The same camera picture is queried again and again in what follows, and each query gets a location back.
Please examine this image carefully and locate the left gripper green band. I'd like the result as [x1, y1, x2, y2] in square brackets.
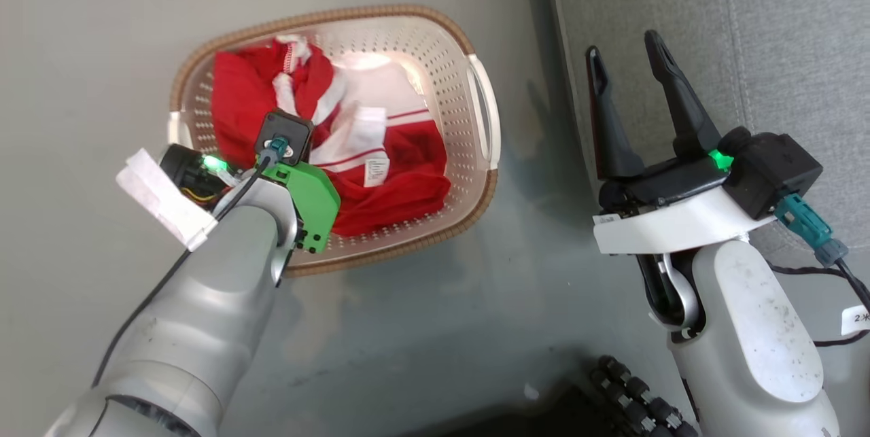
[159, 143, 342, 254]

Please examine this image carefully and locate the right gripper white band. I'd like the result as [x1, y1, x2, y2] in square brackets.
[585, 30, 777, 256]

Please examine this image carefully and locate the red and white clothing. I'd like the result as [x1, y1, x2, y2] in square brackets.
[210, 35, 452, 238]

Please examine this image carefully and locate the white perforated laundry basket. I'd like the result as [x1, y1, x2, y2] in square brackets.
[168, 4, 502, 279]

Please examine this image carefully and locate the white tape wrap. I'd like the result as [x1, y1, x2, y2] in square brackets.
[116, 147, 218, 252]

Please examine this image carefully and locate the grey fabric sofa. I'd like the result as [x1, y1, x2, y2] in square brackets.
[544, 0, 870, 268]

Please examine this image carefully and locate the left black cable teal plug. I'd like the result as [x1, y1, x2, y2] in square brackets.
[91, 137, 294, 387]

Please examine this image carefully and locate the black cable teal plug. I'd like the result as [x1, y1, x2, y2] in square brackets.
[767, 193, 870, 348]
[91, 137, 294, 387]

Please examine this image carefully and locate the right black cable teal plug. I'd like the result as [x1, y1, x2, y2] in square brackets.
[767, 193, 870, 348]

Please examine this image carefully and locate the black corrugated cable conduit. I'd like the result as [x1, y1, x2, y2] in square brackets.
[587, 355, 701, 437]

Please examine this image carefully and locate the white cable label tag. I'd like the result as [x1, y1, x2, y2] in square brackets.
[841, 305, 870, 338]

